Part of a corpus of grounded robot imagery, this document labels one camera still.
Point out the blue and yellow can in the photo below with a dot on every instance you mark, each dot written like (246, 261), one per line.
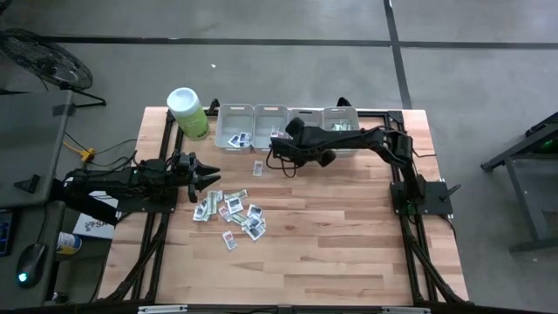
(68, 243)

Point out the black computer mouse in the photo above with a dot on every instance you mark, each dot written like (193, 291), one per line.
(30, 264)

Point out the grey side table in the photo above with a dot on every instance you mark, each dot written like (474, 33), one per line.
(30, 139)

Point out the green wipes canister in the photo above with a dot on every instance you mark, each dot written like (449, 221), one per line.
(192, 120)

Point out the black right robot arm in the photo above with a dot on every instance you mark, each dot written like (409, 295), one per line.
(370, 137)

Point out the white cardboard box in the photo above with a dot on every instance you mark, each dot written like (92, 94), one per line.
(93, 224)

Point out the grey plastic bin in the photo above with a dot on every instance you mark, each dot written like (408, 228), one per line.
(341, 115)
(266, 118)
(235, 120)
(305, 115)

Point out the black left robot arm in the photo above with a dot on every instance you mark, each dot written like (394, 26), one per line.
(109, 181)

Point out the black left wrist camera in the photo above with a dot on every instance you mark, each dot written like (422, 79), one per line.
(184, 159)

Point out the black floor fan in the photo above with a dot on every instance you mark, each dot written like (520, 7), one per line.
(43, 61)

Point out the dark keyboard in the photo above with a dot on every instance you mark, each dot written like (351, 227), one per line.
(5, 233)

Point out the black bracket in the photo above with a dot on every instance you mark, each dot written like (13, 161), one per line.
(28, 184)

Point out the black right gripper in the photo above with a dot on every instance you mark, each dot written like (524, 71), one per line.
(296, 148)

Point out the black metal cart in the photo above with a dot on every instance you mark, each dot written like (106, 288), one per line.
(523, 174)

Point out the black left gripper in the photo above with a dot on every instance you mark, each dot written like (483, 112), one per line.
(187, 179)

